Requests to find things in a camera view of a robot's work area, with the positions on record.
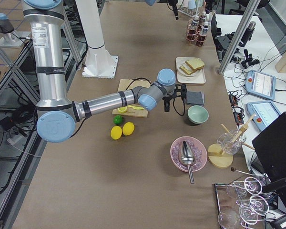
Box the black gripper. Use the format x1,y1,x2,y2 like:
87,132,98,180
165,0,179,20
162,83,187,112

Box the bread slice with egg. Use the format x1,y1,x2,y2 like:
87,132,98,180
179,65,197,76

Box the white round plate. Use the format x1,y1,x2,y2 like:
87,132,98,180
177,61,204,77

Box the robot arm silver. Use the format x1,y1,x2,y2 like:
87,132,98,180
22,0,186,143
144,0,180,20

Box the cream rabbit tray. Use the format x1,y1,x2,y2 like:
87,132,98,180
175,57,206,84

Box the wine glass rack tray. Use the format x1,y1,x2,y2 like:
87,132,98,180
214,176,276,229

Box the blue cup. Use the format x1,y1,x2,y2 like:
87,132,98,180
187,0,196,10

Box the grey folded cloth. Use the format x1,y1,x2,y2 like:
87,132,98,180
185,91,204,105

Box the dark drink bottle upper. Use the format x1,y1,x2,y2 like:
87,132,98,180
189,15,199,34

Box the dark drink bottle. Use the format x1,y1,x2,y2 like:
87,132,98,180
196,21,209,46
189,15,199,34
198,10,206,26

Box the dark drink bottle lower middle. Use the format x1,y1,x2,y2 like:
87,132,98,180
198,10,206,26

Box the green bowl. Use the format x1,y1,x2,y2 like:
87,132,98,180
187,105,209,125

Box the yellow plastic knife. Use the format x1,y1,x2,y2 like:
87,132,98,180
127,105,144,110

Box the dark drink bottle lower right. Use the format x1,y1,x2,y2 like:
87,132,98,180
196,21,209,46

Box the half lemon slice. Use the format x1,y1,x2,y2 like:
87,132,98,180
117,106,127,114

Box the wooden cutting board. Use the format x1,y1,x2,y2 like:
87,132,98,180
112,79,150,118

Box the yellow lemon upper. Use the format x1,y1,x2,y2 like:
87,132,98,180
122,122,135,136

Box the yellow lemon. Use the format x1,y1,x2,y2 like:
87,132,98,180
122,122,135,136
110,126,123,140

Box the green lime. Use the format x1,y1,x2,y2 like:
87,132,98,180
113,115,123,125

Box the steel scoop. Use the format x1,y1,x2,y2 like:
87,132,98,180
178,140,195,184

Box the yellow lemon lower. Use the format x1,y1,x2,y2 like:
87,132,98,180
110,126,123,140

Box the pink bowl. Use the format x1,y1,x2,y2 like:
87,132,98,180
170,136,207,173

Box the wooden mug tree stand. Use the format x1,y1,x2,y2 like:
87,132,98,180
207,114,255,168

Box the glass mug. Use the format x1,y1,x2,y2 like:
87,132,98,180
217,130,246,155

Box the black thermos bottle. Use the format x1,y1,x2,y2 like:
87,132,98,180
239,21,256,47

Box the teach pendant far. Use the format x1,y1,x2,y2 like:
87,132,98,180
245,70,276,100

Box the teach pendant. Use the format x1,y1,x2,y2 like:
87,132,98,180
245,70,276,100
246,101,281,131

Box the teach pendant near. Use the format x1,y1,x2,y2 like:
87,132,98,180
246,101,281,131

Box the black monitor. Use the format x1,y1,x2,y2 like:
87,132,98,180
252,112,286,181

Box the white wire cup rack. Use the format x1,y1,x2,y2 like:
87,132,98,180
177,0,205,17

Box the copper wire bottle rack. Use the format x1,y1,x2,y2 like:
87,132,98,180
186,19,202,46

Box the aluminium frame post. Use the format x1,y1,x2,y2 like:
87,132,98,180
218,0,260,75

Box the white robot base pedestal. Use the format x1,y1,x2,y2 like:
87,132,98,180
76,0,118,79

